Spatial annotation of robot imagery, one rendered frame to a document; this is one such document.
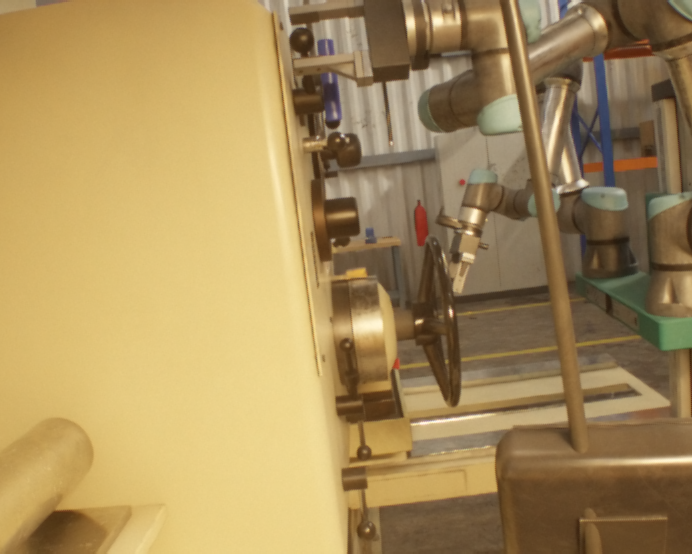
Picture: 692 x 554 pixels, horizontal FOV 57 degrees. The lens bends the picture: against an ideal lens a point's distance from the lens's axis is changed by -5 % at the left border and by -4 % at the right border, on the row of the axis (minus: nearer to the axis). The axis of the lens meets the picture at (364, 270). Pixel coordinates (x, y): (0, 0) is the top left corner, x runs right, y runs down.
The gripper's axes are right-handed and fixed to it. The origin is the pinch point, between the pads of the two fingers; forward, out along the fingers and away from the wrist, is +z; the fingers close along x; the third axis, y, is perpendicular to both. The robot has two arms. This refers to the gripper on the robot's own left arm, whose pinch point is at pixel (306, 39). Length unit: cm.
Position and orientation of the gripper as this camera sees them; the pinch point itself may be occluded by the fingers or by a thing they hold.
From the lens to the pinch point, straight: 93.9
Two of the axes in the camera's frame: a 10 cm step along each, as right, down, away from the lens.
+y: -0.2, -1.7, -9.9
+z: -9.9, 1.2, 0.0
